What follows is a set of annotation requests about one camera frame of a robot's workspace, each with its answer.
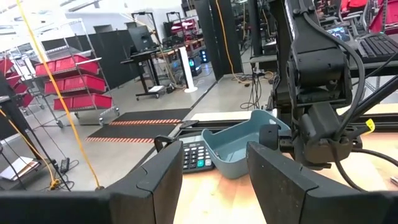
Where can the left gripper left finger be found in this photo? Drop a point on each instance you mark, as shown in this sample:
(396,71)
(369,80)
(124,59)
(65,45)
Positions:
(93,208)

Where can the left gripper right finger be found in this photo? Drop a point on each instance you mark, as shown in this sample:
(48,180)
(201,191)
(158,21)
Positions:
(311,205)

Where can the silver battery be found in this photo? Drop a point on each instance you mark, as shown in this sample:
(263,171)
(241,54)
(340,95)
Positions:
(395,181)

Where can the blue-teal plastic bin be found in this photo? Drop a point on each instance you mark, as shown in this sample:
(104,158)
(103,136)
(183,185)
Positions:
(230,146)

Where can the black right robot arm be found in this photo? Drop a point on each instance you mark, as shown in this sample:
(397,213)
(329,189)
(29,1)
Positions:
(317,68)

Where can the black power brick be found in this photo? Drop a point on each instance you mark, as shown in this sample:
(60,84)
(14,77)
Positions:
(65,165)

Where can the black mat with orange stripes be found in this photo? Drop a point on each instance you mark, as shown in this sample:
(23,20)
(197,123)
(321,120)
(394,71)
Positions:
(140,132)
(155,114)

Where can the red storage bin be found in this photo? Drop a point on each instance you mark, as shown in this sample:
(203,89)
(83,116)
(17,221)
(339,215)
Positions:
(74,84)
(65,64)
(84,102)

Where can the black keyboard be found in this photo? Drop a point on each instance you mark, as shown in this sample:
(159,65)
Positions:
(379,46)

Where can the black desk calculator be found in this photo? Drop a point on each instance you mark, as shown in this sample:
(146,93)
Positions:
(194,155)

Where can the red chair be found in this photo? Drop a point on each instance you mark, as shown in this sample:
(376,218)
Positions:
(385,17)

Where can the black partition panel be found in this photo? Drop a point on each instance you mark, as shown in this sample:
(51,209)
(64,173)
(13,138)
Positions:
(217,37)

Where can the black computer tower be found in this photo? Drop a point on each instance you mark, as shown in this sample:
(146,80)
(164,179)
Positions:
(196,63)

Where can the white floor stand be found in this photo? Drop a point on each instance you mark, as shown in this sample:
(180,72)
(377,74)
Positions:
(188,68)

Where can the black standing desk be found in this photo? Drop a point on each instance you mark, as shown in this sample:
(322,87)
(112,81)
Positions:
(146,57)

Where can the black desk monitor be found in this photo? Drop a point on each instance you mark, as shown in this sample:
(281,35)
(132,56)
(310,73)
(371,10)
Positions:
(141,37)

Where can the black aluminium table frame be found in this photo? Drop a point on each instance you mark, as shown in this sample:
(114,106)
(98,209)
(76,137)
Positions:
(217,124)

